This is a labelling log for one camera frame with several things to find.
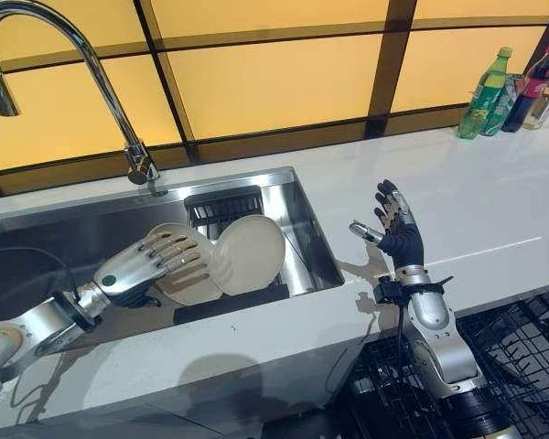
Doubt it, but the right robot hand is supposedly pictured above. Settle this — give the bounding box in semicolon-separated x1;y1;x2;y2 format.
349;179;425;268

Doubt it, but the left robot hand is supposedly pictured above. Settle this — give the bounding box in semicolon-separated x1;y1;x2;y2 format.
92;232;202;308

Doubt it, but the cream round plate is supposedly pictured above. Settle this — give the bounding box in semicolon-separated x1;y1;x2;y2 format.
210;214;287;296
144;222;223;306

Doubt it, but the stainless steel sink basin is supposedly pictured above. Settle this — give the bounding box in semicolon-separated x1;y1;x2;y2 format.
0;166;346;356

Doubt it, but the black dish drying rack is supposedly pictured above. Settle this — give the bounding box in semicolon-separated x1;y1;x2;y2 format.
172;185;290;327

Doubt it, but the green soda bottle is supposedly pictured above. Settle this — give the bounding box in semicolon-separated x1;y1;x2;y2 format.
457;46;513;140

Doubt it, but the green snack packet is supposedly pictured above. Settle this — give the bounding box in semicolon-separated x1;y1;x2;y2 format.
479;73;525;137

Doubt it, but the dark cola bottle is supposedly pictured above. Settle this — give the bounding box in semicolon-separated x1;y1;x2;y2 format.
501;44;549;134

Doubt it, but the clear water bottle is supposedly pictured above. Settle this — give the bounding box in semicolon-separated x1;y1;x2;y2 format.
522;58;549;131

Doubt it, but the chrome gooseneck faucet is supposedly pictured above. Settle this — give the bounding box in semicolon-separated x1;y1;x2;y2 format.
0;0;169;197

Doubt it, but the black wire dishwasher rack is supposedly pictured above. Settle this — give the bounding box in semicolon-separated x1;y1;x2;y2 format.
336;283;549;439

